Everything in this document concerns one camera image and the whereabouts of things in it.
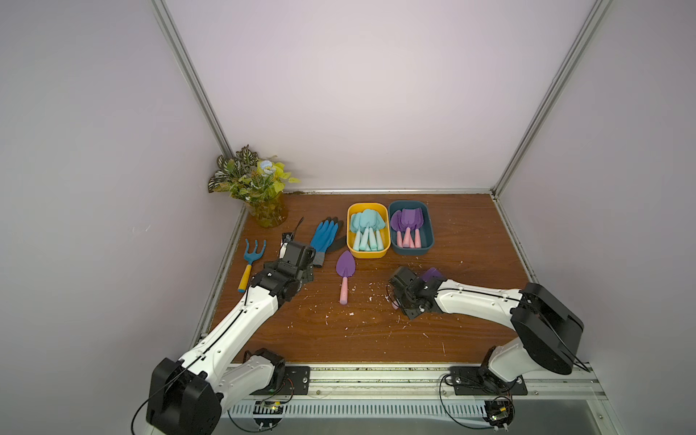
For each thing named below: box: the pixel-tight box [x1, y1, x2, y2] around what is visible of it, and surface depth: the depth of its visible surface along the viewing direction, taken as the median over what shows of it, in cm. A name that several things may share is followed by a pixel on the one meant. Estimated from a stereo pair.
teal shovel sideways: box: [374, 228, 385, 252], surface depth 103 cm
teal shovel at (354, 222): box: [349, 212, 361, 233], surface depth 108 cm
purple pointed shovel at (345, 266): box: [335, 250, 357, 306], surface depth 97 cm
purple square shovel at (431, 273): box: [422, 267, 445, 282], surface depth 94 cm
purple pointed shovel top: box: [390, 210, 404, 249], surface depth 109 cm
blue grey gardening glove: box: [309, 216, 340, 268], surface depth 106 cm
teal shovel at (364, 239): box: [358, 227, 369, 252], surface depth 99 cm
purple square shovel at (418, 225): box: [414, 207, 425, 249], surface depth 109 cm
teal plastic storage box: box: [388, 200, 435, 256], surface depth 105 cm
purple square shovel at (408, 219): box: [401, 208, 416, 249], surface depth 111 cm
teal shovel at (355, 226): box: [349, 212, 361, 252], surface depth 108 cm
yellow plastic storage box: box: [346, 202, 391, 259], surface depth 108 cm
